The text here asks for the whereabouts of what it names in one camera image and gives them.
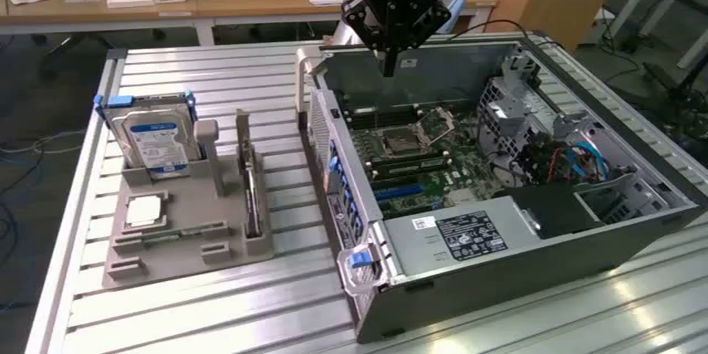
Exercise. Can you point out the green RAM stick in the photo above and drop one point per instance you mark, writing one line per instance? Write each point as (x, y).
(166, 237)

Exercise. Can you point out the blue case latch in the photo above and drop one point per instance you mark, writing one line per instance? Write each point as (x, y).
(359, 259)

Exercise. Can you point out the silver CPU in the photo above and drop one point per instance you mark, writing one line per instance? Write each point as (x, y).
(143, 211)

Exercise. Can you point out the hard disk in blue carrier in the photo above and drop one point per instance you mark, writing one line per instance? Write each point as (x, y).
(155, 142)

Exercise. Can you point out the grey power supply unit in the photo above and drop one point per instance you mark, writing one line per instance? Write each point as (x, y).
(410, 242)

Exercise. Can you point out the perforated metal disk bay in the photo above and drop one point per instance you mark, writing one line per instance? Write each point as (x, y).
(506, 109)

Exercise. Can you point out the grey printed parts rack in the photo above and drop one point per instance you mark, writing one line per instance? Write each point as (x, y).
(183, 263)

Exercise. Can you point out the open black PC case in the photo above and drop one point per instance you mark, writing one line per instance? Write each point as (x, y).
(498, 279)

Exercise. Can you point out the black RAM slot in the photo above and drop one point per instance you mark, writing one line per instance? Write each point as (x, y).
(382, 121)
(379, 112)

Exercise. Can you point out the installed RAM stick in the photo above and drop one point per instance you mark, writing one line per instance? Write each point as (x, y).
(410, 164)

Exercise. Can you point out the blue expansion slot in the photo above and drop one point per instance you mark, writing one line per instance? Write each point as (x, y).
(400, 193)

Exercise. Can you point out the black floor stand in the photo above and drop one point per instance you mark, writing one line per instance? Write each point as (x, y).
(664, 76)

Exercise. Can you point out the low profile graphics card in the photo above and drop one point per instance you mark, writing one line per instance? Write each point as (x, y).
(251, 188)

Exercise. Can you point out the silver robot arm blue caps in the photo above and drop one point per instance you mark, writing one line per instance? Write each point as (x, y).
(348, 32)

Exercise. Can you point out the metal socket cover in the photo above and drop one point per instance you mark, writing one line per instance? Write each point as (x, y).
(419, 121)

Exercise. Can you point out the CPU socket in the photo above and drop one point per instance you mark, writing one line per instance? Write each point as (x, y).
(400, 142)

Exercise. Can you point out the green motherboard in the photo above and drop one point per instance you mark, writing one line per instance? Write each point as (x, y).
(459, 176)

